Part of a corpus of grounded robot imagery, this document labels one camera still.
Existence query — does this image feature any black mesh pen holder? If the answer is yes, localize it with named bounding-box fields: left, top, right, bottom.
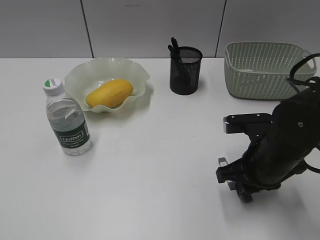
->
left=169, top=46, right=203, bottom=96

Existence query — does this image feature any frosted wavy glass plate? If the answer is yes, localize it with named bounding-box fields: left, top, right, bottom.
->
left=64, top=57, right=150, bottom=113

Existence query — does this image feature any clear water bottle green label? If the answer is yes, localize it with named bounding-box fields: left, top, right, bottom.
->
left=42, top=78, right=93, bottom=156

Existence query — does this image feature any black marker pen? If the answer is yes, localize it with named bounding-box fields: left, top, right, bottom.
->
left=167, top=45, right=182, bottom=76
left=171, top=37, right=185, bottom=77

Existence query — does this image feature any grey white eraser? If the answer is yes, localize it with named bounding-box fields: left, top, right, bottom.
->
left=238, top=192, right=253, bottom=203
left=218, top=157, right=229, bottom=167

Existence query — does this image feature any pale green plastic basket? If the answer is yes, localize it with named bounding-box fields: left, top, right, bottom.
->
left=224, top=42, right=311, bottom=100

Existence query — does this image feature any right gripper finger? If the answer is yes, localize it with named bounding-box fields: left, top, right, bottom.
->
left=227, top=181, right=251, bottom=199
left=215, top=159, right=246, bottom=184

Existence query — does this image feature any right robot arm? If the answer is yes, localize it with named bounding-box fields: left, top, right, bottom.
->
left=215, top=89, right=320, bottom=203

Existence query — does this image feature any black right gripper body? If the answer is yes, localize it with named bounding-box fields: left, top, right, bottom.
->
left=242, top=130, right=308, bottom=190

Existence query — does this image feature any yellow mango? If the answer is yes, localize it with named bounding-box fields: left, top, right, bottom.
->
left=85, top=79, right=134, bottom=108

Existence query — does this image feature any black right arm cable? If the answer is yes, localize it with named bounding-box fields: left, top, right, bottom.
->
left=286, top=52, right=320, bottom=173

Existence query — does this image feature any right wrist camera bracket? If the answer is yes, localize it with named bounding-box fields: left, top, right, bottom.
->
left=223, top=113, right=273, bottom=141

